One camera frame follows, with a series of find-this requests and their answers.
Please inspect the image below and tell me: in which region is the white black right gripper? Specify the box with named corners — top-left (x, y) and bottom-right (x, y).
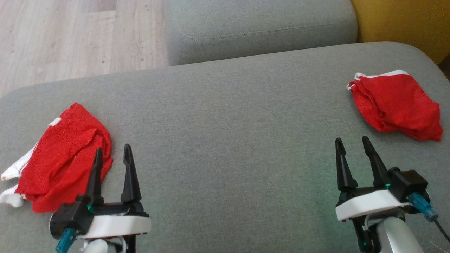
top-left (335, 136), bottom-right (408, 222)

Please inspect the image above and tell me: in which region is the grey fabric sofa cushion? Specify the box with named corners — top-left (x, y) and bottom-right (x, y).
top-left (163, 0), bottom-right (358, 66)

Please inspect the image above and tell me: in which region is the teal plug left camera cable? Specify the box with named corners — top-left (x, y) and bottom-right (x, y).
top-left (56, 228), bottom-right (76, 253)

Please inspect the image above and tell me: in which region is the teal plug right camera cable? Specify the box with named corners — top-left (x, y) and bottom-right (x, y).
top-left (408, 193), bottom-right (450, 243)

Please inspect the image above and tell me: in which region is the grey fabric sofa seat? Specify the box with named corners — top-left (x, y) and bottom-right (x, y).
top-left (0, 41), bottom-right (450, 253)

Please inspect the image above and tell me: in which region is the teal plug camera cable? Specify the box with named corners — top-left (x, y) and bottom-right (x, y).
top-left (408, 193), bottom-right (450, 243)
top-left (56, 228), bottom-right (76, 253)

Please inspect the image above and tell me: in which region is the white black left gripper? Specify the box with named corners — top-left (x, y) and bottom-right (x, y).
top-left (76, 144), bottom-right (151, 239)

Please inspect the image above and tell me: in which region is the red jersey number 23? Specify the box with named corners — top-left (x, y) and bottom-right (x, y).
top-left (0, 102), bottom-right (114, 213)

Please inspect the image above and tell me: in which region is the yellow cushion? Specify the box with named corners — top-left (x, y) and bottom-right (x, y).
top-left (351, 0), bottom-right (450, 65)

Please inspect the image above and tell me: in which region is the red shorts white trim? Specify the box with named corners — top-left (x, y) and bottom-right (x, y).
top-left (346, 70), bottom-right (443, 142)

